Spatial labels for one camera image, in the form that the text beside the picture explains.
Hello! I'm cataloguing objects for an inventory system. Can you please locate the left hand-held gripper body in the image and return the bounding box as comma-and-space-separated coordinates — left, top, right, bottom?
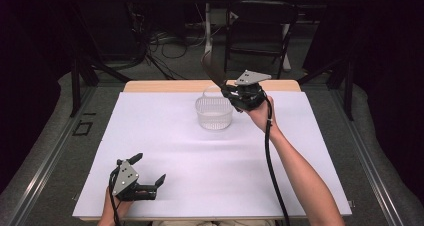
111, 158, 157, 202

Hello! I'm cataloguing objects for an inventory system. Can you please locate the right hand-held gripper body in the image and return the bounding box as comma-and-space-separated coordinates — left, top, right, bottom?
232, 69, 273, 113

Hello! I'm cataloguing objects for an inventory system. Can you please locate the white plastic basket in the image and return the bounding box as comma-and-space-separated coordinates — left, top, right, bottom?
194, 85, 235, 131

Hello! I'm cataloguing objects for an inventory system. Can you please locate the black rice paddle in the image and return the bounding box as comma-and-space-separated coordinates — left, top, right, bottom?
200, 50, 229, 88

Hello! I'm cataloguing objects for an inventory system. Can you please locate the person's right hand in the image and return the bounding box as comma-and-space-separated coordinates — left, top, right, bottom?
244, 95, 280, 135

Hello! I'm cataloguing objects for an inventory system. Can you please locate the person's left hand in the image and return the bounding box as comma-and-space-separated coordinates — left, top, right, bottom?
101, 186, 135, 221

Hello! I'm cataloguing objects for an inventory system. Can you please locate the white table mat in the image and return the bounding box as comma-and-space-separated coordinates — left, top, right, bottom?
72, 91, 353, 219

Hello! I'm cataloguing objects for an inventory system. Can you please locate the wooden table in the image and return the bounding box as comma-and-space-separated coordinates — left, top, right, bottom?
78, 79, 348, 222

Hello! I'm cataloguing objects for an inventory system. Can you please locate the black folding chair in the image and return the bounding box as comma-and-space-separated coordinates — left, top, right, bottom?
223, 0, 300, 81

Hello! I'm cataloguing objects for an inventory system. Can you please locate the white power box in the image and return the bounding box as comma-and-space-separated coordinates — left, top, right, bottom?
209, 8, 240, 28

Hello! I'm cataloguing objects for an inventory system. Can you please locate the black metal stand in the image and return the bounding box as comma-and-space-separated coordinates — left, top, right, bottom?
69, 54, 132, 118
297, 56, 355, 122

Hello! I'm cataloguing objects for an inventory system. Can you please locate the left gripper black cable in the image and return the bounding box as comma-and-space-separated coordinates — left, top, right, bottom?
108, 169, 123, 226

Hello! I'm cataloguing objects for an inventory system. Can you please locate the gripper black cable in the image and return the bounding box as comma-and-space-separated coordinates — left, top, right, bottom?
108, 169, 123, 226
263, 96, 292, 226

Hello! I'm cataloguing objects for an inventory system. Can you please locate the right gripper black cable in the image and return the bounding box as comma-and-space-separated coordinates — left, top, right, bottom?
263, 96, 292, 226

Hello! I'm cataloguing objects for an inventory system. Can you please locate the metal floor rail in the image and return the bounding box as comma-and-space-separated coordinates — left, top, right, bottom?
328, 85, 406, 226
4, 85, 98, 226

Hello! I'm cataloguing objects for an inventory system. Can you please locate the bundle of floor cables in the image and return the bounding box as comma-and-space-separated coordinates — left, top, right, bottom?
131, 0, 208, 81

